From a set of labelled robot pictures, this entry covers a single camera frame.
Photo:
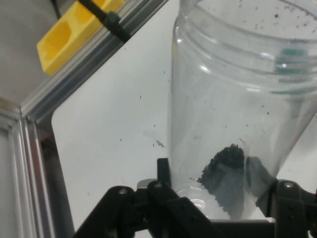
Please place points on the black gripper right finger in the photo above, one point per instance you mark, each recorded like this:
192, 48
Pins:
292, 210

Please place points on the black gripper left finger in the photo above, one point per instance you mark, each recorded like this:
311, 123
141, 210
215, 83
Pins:
128, 213

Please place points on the black seed pile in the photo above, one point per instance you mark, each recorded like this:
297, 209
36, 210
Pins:
230, 158

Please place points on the clear plastic jar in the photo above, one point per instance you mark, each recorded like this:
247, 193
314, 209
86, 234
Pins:
218, 104

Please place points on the spice bottle with green cap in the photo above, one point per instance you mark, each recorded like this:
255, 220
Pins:
291, 53

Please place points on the yellow plastic block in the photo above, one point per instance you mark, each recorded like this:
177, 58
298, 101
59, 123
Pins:
59, 42

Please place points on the aluminium frame rail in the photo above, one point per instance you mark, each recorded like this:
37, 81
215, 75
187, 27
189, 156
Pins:
24, 173
74, 74

